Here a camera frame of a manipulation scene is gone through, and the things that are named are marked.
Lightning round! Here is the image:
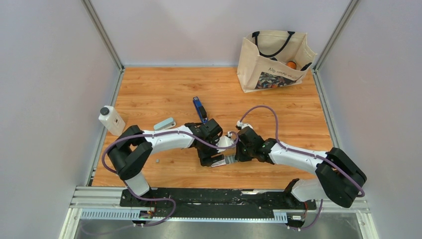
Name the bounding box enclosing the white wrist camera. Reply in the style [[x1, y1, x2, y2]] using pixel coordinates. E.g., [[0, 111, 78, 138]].
[[235, 120, 253, 130], [216, 132, 234, 153]]

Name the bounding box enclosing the beige canvas tote bag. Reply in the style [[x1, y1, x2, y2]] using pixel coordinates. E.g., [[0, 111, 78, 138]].
[[237, 30, 317, 93]]

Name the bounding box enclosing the white bottle black cap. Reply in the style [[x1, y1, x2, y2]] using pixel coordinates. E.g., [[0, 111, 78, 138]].
[[98, 106, 126, 136]]

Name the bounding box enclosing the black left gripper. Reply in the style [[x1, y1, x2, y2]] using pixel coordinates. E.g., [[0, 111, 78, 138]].
[[198, 135, 224, 167]]

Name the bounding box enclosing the orange ball in bag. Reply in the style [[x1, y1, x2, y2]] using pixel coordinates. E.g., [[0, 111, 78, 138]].
[[286, 61, 297, 70]]

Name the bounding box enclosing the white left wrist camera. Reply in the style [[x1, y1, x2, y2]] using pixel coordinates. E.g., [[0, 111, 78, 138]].
[[216, 132, 234, 153]]

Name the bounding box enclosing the blue black stapler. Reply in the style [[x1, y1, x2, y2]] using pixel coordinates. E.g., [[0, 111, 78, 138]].
[[193, 97, 208, 123]]

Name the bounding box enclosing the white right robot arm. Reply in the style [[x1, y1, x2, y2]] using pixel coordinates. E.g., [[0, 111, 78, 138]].
[[236, 126, 367, 209]]

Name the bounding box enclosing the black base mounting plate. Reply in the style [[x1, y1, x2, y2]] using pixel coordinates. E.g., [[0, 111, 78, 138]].
[[119, 188, 317, 218]]

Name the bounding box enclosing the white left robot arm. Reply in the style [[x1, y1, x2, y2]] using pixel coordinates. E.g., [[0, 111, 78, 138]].
[[105, 119, 223, 207]]

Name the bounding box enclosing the slotted white cable duct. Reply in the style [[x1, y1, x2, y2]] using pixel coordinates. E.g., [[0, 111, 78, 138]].
[[80, 209, 288, 224]]

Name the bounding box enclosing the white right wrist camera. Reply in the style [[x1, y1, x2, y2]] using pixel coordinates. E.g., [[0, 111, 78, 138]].
[[235, 120, 253, 130]]

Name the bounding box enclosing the red white staple box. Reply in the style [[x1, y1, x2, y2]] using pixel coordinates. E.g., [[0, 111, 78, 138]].
[[211, 155, 237, 168]]

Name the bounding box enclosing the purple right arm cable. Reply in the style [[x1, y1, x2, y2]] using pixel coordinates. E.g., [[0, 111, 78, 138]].
[[240, 105, 366, 231]]

